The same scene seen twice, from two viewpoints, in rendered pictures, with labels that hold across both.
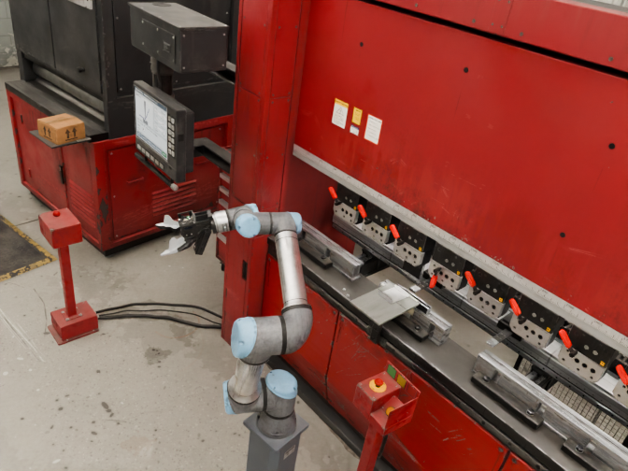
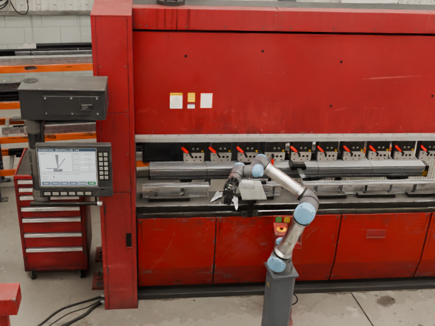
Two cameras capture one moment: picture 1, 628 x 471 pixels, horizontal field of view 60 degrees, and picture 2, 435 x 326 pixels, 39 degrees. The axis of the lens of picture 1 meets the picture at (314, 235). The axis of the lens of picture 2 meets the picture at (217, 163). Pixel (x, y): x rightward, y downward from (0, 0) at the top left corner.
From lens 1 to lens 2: 3.01 m
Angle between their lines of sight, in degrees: 46
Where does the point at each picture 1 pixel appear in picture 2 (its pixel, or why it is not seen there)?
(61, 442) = not seen: outside the picture
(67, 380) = not seen: outside the picture
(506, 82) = (287, 50)
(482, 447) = (328, 223)
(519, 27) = (289, 25)
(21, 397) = not seen: outside the picture
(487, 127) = (281, 74)
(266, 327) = (311, 202)
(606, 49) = (330, 25)
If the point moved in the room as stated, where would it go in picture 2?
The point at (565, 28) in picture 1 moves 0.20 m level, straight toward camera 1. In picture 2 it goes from (311, 21) to (331, 28)
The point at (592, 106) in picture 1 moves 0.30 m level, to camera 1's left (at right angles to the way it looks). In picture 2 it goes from (329, 48) to (306, 57)
